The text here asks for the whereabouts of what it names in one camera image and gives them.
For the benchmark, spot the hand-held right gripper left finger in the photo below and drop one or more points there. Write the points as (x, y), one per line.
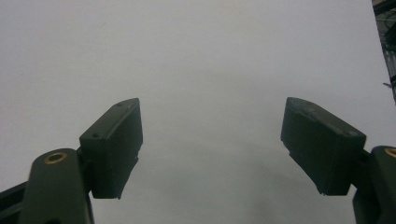
(109, 152)

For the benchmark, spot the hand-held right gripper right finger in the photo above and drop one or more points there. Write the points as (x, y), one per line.
(323, 149)

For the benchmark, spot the metal stand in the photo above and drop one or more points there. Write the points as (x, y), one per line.
(387, 37)

